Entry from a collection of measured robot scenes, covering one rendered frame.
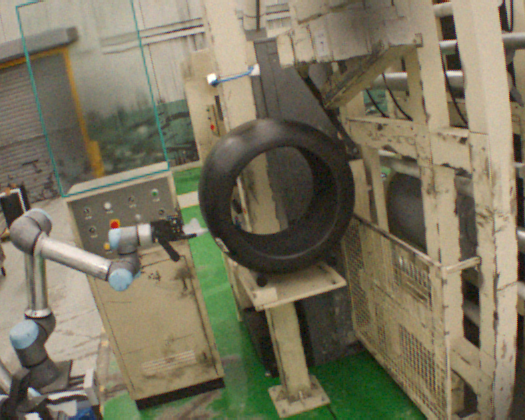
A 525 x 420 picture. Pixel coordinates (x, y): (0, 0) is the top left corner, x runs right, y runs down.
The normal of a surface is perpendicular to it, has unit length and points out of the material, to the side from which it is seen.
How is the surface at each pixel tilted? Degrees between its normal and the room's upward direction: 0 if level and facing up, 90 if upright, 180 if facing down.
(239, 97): 90
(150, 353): 90
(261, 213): 90
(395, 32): 72
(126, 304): 90
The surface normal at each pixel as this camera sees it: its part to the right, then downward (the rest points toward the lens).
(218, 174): -0.49, -0.11
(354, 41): 0.23, 0.25
